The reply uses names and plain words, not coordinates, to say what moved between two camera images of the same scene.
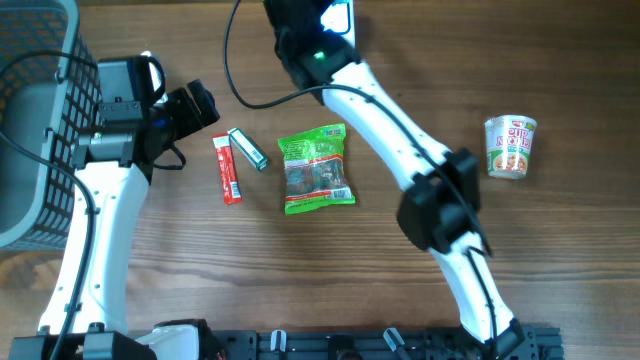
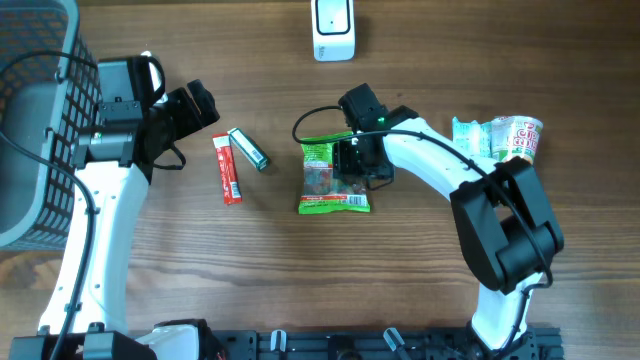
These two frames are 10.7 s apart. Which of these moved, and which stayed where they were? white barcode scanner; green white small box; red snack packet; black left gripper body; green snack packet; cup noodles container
Moved: green snack packet; cup noodles container
Stayed: red snack packet; black left gripper body; white barcode scanner; green white small box
